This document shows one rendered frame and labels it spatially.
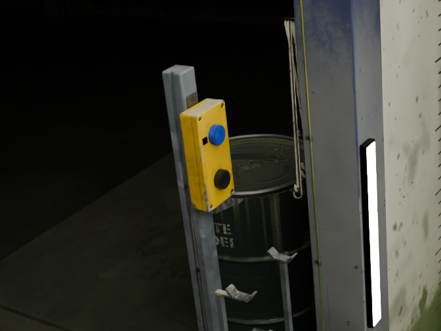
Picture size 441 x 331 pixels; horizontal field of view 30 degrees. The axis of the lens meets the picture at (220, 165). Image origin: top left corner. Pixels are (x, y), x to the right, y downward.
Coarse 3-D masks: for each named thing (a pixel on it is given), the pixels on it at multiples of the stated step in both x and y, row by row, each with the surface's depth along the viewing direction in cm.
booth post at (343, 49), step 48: (336, 0) 221; (336, 48) 226; (336, 96) 233; (336, 144) 239; (336, 192) 246; (384, 192) 257; (336, 240) 254; (384, 240) 263; (336, 288) 261; (384, 288) 269
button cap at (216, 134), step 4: (216, 124) 200; (212, 128) 199; (216, 128) 199; (220, 128) 200; (212, 132) 198; (216, 132) 198; (220, 132) 200; (224, 132) 201; (208, 136) 199; (212, 136) 198; (216, 136) 199; (220, 136) 200; (224, 136) 202; (212, 140) 199; (216, 140) 199; (220, 140) 200; (216, 144) 200
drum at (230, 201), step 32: (256, 192) 306; (288, 192) 310; (224, 224) 315; (256, 224) 312; (288, 224) 315; (224, 256) 321; (256, 256) 318; (224, 288) 328; (256, 288) 324; (256, 320) 330
